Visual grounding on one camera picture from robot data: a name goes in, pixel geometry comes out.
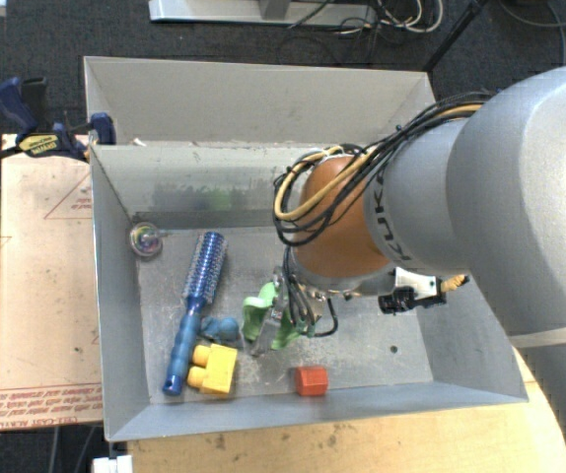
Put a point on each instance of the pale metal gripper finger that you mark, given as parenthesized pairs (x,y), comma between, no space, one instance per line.
(262,334)
(275,324)

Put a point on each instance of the light green toy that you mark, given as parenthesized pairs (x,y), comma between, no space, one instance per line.
(253,316)

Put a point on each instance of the small blue toy figure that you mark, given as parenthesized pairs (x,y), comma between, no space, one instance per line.
(224,329)

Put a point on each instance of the yellow toy building brick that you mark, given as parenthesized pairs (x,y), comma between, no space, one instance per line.
(219,367)

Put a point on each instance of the red-orange small block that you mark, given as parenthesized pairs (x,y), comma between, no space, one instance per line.
(311,381)

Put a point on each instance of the blue round hairbrush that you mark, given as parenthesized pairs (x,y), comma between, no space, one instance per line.
(204,269)

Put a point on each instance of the grey metal bin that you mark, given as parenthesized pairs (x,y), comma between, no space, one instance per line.
(243,101)

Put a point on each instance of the brown cardboard board, red print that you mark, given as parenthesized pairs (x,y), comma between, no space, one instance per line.
(46,274)

